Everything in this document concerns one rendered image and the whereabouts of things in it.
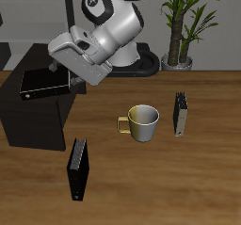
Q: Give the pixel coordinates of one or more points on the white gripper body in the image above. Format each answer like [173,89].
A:
[78,62]

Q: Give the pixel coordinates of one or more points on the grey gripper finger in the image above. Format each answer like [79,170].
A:
[76,81]
[53,66]

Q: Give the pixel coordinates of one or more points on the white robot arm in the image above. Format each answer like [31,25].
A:
[119,24]

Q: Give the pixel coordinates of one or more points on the black book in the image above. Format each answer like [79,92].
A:
[44,83]
[181,115]
[78,172]

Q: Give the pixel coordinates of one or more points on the dark wooden cabinet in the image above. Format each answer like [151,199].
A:
[34,122]

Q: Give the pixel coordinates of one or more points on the yellow and white mug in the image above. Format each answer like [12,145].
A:
[142,125]

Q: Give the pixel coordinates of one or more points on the green pot plant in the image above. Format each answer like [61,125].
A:
[175,40]

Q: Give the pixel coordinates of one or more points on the dark vertical post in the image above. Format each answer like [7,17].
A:
[69,6]

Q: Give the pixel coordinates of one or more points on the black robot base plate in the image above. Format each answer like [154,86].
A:
[150,64]

